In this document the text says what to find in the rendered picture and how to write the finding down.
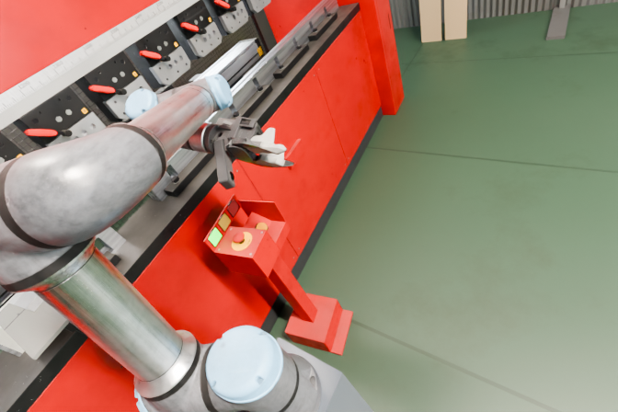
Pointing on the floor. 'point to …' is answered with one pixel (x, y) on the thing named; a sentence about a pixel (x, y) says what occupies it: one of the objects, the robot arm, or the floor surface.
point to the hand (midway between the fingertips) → (284, 158)
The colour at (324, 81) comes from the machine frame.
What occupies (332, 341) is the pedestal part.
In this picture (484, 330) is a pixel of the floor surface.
